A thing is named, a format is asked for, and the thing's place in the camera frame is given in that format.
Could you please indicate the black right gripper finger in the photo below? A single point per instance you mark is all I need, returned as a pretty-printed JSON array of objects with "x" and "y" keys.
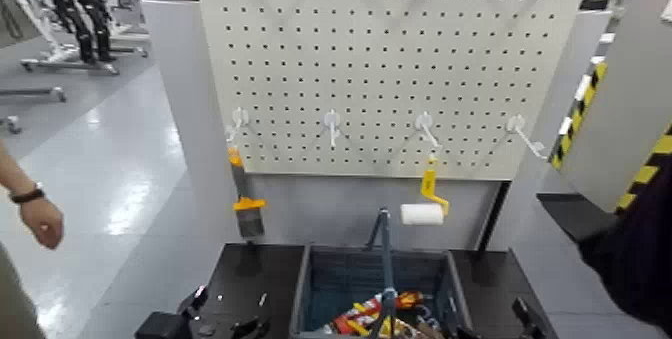
[
  {"x": 527, "y": 320},
  {"x": 467, "y": 333}
]

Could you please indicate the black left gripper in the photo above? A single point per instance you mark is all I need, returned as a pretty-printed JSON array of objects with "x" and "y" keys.
[{"x": 210, "y": 328}]

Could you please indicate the yellow paint roller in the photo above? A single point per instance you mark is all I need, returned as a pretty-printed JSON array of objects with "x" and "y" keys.
[{"x": 421, "y": 214}]

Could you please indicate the bare person forearm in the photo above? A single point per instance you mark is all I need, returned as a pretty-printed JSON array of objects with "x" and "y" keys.
[{"x": 13, "y": 170}]

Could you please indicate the grey plastic crate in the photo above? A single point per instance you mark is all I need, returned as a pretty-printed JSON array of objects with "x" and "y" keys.
[{"x": 299, "y": 288}]

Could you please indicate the bare person hand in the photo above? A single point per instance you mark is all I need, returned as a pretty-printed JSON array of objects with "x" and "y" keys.
[{"x": 46, "y": 220}]

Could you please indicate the yellow grey paint brush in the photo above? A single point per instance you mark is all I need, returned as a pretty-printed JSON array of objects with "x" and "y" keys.
[{"x": 249, "y": 215}]

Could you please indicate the red yellow tool package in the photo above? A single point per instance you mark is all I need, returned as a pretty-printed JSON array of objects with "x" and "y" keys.
[{"x": 352, "y": 324}]

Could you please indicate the dark purple fabric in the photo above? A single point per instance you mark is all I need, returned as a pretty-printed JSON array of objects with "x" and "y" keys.
[{"x": 635, "y": 267}]

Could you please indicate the white pegboard hook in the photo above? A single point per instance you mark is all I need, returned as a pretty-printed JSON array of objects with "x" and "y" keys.
[
  {"x": 239, "y": 118},
  {"x": 424, "y": 120},
  {"x": 332, "y": 119},
  {"x": 516, "y": 122}
]

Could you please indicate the grey partition panel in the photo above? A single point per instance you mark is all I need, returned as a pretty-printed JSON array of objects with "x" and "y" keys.
[
  {"x": 567, "y": 68},
  {"x": 178, "y": 94}
]

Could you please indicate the dark wrist watch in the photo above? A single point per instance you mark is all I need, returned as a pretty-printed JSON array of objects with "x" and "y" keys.
[{"x": 29, "y": 194}]

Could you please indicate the hazard striped grey pillar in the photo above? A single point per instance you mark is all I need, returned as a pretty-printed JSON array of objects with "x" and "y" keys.
[{"x": 624, "y": 94}]

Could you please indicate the grey caster foot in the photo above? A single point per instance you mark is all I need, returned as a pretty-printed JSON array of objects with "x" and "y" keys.
[{"x": 13, "y": 124}]

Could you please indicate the white perforated pegboard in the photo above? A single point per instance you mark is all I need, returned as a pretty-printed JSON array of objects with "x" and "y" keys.
[{"x": 367, "y": 68}]

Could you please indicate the grey stand base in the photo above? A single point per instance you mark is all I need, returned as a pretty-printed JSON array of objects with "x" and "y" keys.
[{"x": 68, "y": 66}]

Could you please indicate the black humanoid robot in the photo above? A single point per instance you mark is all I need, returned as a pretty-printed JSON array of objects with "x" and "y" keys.
[{"x": 78, "y": 15}]

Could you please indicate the grey floor rail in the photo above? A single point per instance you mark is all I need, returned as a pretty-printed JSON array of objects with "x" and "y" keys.
[{"x": 36, "y": 92}]

